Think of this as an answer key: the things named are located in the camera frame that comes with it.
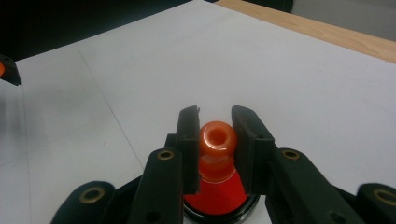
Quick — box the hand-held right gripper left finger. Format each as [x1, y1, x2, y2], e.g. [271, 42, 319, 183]
[163, 105, 201, 195]

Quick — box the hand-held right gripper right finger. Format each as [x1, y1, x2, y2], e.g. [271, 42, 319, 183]
[231, 105, 277, 195]

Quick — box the orange stamp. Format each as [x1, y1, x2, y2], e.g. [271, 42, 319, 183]
[197, 120, 239, 185]

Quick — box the round black red ink pad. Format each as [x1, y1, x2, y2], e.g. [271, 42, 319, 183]
[182, 176, 261, 224]

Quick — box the white table cover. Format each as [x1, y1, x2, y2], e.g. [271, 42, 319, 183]
[0, 0, 396, 224]

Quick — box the wooden table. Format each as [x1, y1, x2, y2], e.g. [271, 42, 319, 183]
[214, 0, 396, 64]

